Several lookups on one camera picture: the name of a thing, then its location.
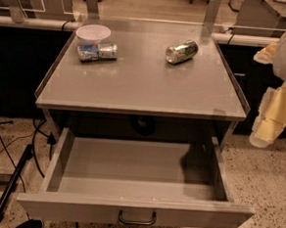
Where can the black drawer handle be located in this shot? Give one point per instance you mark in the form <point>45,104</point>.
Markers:
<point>135,218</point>

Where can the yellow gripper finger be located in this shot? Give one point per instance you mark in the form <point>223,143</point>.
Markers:
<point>266,55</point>
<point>271,120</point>

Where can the background desk right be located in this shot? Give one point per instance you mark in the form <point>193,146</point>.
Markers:
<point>261,18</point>

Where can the open grey top drawer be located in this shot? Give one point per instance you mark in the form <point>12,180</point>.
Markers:
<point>92,179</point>

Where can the black bar on floor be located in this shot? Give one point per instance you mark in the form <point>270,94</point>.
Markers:
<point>14,178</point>

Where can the green soda can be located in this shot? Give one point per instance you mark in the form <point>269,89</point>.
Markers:
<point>179,53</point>

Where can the white bowl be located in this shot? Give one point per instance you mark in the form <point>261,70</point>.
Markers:
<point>92,34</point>

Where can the blue silver crushed can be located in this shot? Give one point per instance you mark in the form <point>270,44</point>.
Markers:
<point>97,52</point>

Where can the grey cabinet with top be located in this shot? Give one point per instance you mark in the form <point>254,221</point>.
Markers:
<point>141,81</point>

